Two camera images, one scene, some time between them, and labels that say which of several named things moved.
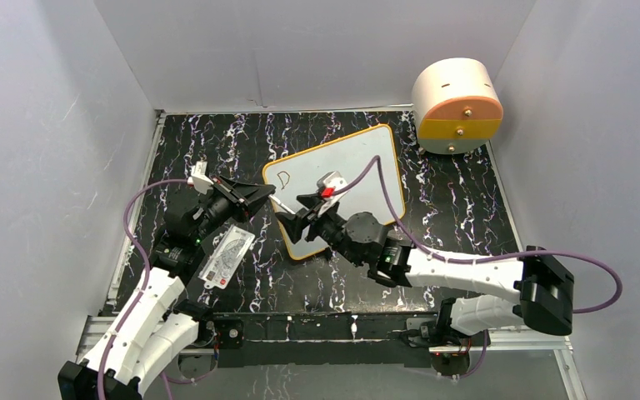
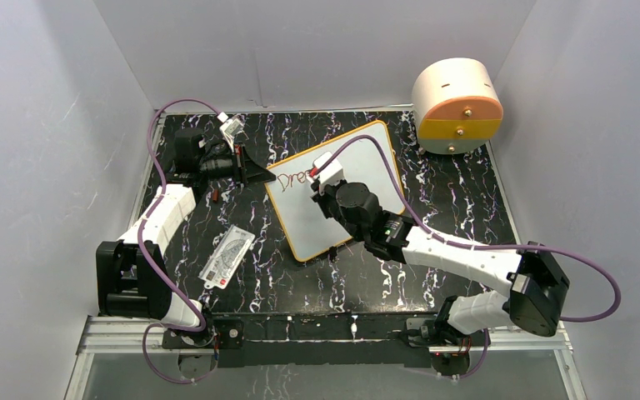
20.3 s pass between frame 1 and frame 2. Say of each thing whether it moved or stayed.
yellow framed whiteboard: stayed
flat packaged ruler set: stayed
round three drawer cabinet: stayed
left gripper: moved
